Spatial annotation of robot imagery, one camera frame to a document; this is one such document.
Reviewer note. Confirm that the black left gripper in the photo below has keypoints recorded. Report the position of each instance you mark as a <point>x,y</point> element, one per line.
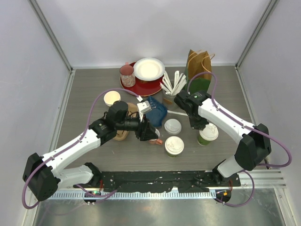
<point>145,131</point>

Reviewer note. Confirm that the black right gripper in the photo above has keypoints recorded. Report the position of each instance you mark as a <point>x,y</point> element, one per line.
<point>199,125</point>

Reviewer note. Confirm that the green paper cups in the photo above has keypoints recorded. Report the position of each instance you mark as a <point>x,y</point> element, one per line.
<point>111,97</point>

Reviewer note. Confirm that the stack of white lids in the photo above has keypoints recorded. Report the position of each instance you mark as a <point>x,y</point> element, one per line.
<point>173,126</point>

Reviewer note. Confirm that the white cup lid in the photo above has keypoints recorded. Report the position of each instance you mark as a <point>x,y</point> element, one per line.
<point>174,144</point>
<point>210,132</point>

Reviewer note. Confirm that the small pink handled cup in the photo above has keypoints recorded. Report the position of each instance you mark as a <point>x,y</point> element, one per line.
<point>156,141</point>

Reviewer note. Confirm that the green paper coffee cup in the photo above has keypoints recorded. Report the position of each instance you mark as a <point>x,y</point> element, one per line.
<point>172,154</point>

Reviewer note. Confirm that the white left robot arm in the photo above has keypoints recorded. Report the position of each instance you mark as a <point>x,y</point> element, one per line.
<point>45,174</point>

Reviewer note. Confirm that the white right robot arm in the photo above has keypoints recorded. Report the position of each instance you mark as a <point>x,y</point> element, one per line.
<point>253,144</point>

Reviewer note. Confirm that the cardboard cup carrier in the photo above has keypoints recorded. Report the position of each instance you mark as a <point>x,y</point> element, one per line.
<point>122,134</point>

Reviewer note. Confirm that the grey metal utensil tin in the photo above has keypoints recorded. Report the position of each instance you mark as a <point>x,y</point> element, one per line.
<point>168,101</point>

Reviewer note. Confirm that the wrapped white straw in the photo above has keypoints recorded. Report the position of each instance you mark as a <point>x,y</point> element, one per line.
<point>178,113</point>

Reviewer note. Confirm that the bundle of wrapped white utensils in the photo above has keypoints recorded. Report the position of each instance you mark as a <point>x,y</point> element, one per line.
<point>172,87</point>

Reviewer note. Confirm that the blue shell-shaped dish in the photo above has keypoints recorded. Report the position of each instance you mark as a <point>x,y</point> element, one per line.
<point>157,113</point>

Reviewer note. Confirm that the red round tray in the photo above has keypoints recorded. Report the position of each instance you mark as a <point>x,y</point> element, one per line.
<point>145,88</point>

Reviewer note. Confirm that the green brown paper bag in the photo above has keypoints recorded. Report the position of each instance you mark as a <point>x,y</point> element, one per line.
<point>198,62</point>

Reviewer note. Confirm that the pink floral mug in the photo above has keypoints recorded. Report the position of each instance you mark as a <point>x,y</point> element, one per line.
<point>127,75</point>

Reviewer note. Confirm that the white paper plate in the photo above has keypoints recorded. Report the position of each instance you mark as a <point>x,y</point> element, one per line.
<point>149,69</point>

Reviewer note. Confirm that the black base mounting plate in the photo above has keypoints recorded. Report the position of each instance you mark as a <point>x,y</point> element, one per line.
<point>160,181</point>

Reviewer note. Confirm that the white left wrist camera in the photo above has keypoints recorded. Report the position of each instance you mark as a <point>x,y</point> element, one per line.
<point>143,108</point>

